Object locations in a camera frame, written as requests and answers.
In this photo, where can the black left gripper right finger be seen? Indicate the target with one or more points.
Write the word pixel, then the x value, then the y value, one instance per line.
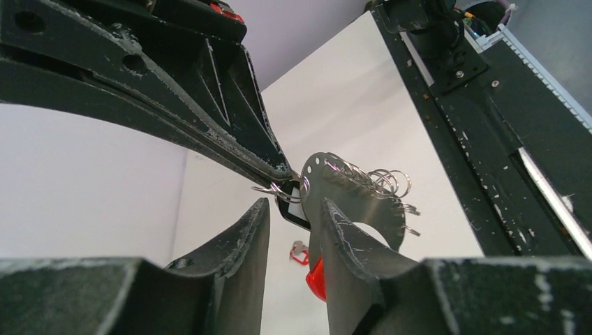
pixel 371 289

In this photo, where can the white slotted cable duct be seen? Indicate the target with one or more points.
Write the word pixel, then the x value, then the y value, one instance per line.
pixel 483 43

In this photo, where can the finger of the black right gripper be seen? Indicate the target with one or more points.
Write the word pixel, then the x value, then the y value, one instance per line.
pixel 208 84
pixel 24 84

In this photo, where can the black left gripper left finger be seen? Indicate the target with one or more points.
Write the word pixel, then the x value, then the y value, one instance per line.
pixel 216 289

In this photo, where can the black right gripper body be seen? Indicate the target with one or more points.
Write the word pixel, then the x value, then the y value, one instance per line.
pixel 181 22

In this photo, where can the key with red tag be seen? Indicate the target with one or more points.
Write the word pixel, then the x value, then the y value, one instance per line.
pixel 299 253

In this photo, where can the black key tag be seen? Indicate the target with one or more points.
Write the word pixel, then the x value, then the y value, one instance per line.
pixel 290 197

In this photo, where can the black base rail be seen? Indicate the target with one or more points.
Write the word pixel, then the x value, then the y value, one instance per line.
pixel 519 162

